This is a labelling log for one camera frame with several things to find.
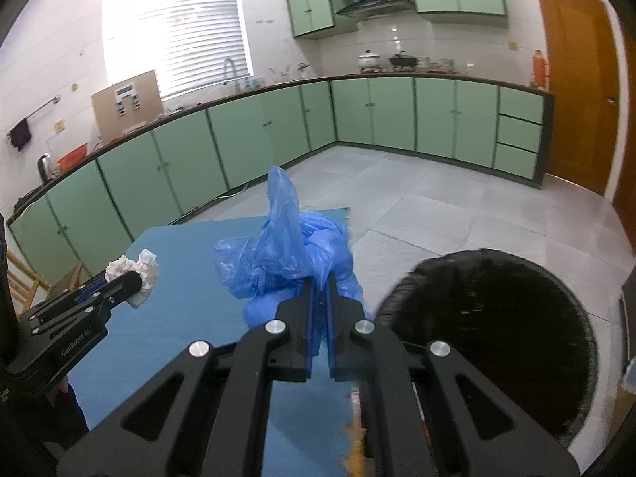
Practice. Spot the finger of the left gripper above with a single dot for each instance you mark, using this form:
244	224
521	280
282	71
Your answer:
88	290

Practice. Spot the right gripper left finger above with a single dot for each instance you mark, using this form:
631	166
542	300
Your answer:
205	412

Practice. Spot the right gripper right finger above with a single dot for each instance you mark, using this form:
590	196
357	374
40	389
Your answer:
430	411

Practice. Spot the white tissue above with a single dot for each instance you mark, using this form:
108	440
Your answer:
145	266

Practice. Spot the blue plastic bag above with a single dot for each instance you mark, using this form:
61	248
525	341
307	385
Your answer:
293	246

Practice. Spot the green lower kitchen cabinets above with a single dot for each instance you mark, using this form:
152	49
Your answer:
166	172

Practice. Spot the black trash bin with bag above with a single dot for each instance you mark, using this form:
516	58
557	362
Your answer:
514	321

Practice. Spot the wooden stool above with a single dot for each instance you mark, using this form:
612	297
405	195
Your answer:
26	285

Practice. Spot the blue foam mat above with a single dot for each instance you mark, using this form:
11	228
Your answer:
306	433

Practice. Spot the steel kettle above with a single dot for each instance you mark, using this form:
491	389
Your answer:
46	168

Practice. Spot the red basin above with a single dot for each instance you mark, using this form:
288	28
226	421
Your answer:
72	158

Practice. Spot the dark hanging towel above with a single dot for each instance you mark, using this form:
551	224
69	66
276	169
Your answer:
20	135

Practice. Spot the brown cardboard box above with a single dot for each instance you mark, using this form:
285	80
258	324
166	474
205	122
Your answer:
127	106

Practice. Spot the wooden door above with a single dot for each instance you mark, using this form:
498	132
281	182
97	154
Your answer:
584	81
624	200

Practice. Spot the sink faucet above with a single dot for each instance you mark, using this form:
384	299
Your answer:
230	73

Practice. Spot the white window blinds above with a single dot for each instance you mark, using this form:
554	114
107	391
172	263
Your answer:
184	41

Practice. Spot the white cooking pot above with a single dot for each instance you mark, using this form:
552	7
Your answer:
369	62

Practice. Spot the orange thermos flask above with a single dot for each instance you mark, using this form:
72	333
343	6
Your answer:
539	75

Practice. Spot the black wok pan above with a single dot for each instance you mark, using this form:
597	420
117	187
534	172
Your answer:
403	62

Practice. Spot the range hood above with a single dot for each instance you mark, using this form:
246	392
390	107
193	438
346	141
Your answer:
366	9

